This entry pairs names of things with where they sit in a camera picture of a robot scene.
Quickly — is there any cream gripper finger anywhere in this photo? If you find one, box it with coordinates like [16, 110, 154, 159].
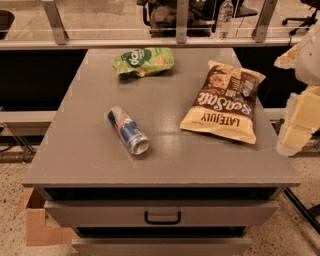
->
[276, 86, 320, 156]
[274, 44, 298, 69]

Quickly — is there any black chair at right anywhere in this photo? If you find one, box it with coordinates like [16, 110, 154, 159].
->
[281, 0, 320, 36]

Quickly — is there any grey drawer cabinet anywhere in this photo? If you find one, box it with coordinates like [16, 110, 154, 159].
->
[24, 48, 299, 256]

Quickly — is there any metal railing frame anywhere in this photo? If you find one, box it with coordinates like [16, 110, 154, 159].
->
[0, 0, 304, 49]

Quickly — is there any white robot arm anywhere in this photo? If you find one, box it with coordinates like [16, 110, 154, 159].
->
[274, 23, 320, 156]

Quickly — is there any black office chair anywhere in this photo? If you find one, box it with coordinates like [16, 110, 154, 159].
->
[137, 0, 258, 37]

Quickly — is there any black drawer handle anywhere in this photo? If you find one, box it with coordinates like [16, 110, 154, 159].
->
[144, 211, 182, 225]

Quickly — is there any brown yellow chips bag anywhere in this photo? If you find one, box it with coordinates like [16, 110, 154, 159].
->
[180, 60, 265, 144]

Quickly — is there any red bull can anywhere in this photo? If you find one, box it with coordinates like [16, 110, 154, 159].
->
[107, 106, 149, 155]

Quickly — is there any clear water bottle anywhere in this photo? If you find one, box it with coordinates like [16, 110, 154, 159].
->
[215, 0, 234, 40]

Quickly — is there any green snack bag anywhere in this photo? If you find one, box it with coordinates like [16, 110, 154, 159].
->
[111, 47, 175, 78]

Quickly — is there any cardboard box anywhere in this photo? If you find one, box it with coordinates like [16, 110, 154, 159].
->
[15, 188, 78, 246]

